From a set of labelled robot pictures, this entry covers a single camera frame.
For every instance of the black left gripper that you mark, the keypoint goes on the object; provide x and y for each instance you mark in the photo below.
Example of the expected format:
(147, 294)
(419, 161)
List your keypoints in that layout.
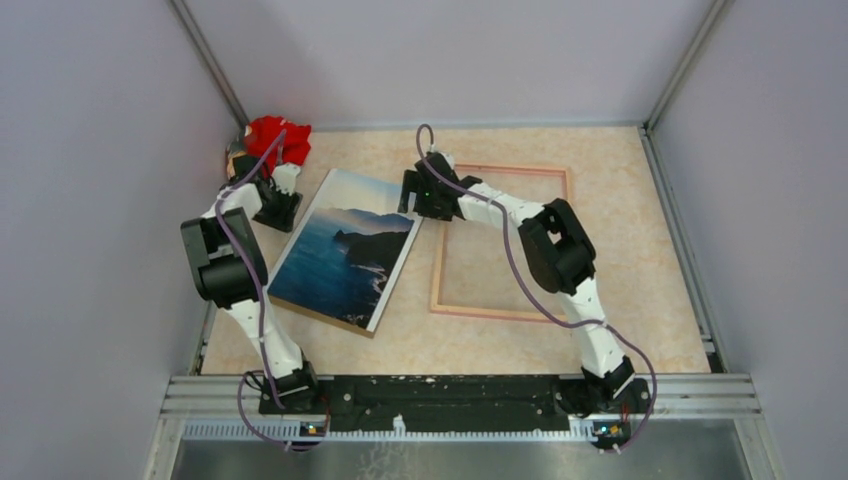
(284, 219)

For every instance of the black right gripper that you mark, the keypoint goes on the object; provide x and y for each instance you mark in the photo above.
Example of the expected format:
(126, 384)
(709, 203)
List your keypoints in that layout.
(413, 183)

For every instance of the pink wooden picture frame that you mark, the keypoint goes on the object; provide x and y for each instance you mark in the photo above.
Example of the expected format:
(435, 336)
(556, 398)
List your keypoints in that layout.
(436, 306)

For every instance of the seascape photo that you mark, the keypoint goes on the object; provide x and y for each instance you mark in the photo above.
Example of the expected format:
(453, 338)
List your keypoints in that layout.
(344, 258)

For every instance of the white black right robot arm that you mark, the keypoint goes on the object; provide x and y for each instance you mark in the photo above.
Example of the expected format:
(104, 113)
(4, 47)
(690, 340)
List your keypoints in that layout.
(549, 254)

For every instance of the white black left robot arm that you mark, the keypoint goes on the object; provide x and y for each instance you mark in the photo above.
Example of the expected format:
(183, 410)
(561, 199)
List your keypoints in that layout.
(229, 269)

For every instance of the red crumpled cloth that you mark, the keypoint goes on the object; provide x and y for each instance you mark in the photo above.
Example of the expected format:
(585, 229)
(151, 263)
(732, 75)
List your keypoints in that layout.
(274, 138)

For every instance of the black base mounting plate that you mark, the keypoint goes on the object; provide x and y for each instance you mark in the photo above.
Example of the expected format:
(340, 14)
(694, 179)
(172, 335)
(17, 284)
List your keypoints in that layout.
(458, 403)

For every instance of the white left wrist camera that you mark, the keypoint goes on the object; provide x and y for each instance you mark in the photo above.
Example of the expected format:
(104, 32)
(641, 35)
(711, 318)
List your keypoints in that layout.
(285, 178)

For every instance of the aluminium front rail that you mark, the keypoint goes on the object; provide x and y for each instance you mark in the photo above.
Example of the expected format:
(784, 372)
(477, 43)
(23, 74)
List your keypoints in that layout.
(224, 407)

